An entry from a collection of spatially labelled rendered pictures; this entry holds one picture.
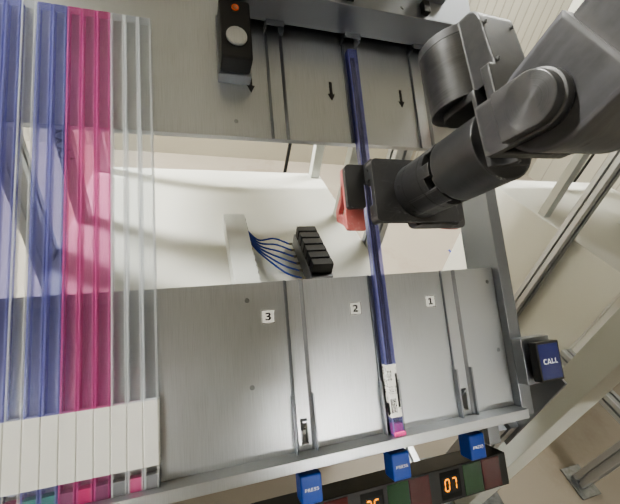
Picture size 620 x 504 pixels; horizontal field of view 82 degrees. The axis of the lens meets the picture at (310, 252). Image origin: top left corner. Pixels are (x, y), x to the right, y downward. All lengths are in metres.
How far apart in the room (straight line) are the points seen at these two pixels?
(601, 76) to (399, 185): 0.18
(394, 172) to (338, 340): 0.21
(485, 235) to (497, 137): 0.34
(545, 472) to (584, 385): 0.72
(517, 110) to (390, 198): 0.15
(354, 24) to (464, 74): 0.28
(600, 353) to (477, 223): 0.37
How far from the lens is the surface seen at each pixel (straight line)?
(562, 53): 0.26
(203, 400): 0.42
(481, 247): 0.59
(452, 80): 0.32
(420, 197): 0.34
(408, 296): 0.49
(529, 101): 0.25
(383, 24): 0.58
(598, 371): 0.86
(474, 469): 0.58
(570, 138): 0.25
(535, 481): 1.52
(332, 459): 0.44
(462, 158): 0.30
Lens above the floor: 1.13
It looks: 35 degrees down
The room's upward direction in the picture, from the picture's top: 11 degrees clockwise
